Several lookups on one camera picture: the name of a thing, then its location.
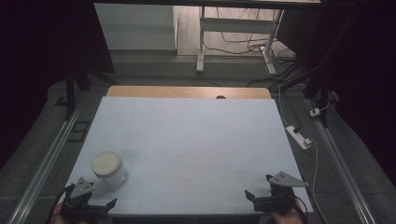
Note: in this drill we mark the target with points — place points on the black metal stand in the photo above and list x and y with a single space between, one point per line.
322 90
71 90

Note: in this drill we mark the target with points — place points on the small white adapter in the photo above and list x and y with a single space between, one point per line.
315 112

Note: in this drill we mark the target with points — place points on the person's left hand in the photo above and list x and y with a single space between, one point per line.
55 217

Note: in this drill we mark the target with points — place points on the person's right hand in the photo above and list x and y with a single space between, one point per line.
286 219

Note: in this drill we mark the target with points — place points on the cream round jar lid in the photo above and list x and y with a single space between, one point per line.
106 164

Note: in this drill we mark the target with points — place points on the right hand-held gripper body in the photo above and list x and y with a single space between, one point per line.
280 199

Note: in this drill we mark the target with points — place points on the black rectangular frame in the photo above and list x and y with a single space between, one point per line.
78 131

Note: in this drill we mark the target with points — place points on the metal floor rail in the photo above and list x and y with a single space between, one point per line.
43 168
341 168

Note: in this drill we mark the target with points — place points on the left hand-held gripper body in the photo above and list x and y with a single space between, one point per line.
81 202

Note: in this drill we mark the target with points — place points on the white desk frame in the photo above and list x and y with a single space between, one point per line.
236 25

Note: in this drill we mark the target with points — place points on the clear glass jar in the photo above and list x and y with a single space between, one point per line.
116 179

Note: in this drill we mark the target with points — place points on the white power strip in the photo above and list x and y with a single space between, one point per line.
298 137

